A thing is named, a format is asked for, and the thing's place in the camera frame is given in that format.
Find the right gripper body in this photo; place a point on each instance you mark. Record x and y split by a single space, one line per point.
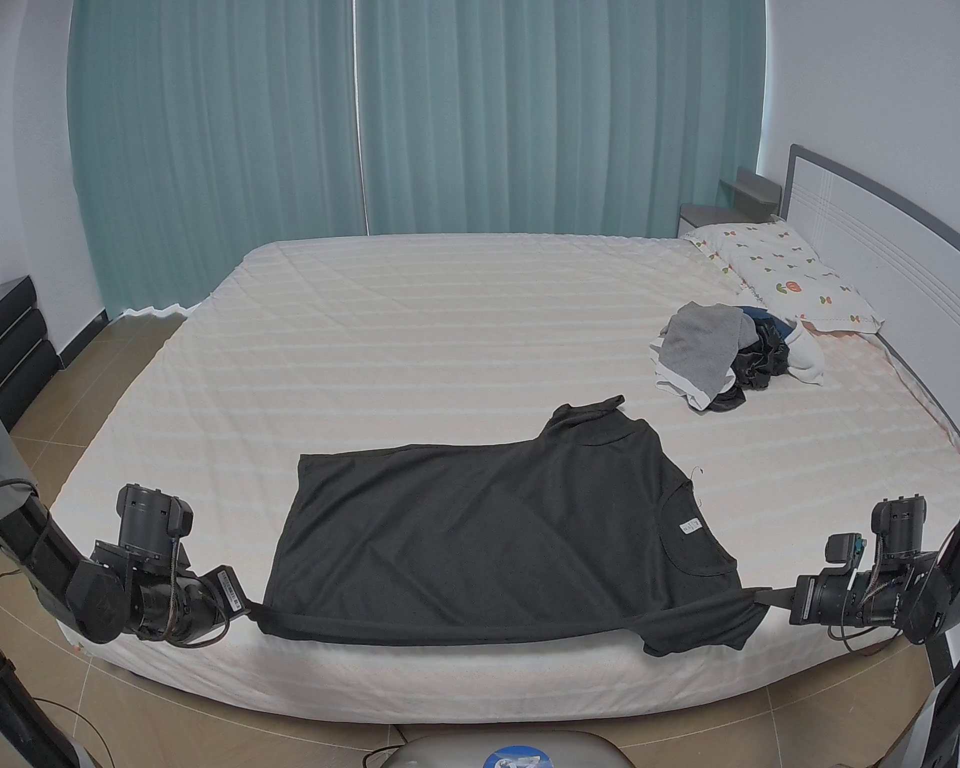
817 600

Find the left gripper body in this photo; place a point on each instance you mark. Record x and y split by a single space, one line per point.
221 596

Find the black T-shirt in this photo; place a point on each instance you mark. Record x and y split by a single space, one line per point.
487 540

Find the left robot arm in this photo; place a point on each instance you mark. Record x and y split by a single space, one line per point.
82 592

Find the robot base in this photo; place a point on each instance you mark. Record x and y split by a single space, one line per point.
450 754

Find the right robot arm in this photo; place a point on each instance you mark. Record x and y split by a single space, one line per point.
922 600

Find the pile of clothes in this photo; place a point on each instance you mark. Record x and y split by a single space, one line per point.
701 345

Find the bed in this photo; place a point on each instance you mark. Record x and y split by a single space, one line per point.
450 322

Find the black chest of drawers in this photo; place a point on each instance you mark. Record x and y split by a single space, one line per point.
19 352

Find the white printed pillow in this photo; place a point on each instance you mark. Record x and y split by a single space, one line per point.
787 270

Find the grey bedside table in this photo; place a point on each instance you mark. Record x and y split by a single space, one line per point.
735 212

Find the blue-green curtain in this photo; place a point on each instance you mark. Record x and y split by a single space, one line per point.
562 112
217 150

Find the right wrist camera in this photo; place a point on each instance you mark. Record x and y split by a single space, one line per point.
844 547

